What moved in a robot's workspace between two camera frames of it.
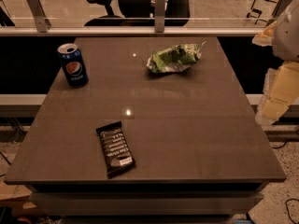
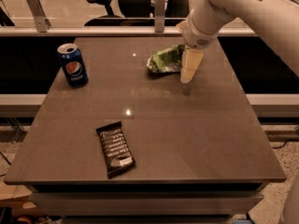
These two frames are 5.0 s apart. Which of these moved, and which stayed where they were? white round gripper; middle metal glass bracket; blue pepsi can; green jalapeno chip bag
Moved: white round gripper
Stayed: green jalapeno chip bag; middle metal glass bracket; blue pepsi can
